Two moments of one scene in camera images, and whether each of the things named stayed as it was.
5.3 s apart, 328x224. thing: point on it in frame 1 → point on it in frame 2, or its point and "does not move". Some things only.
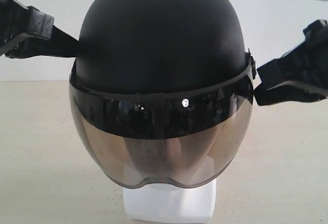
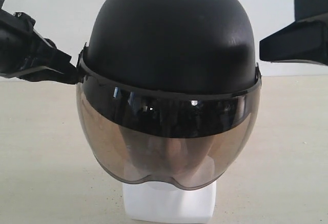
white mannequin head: x=163 y=200 does not move
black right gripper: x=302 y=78 → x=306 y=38
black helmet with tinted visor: x=162 y=86 does not move
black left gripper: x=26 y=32 → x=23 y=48
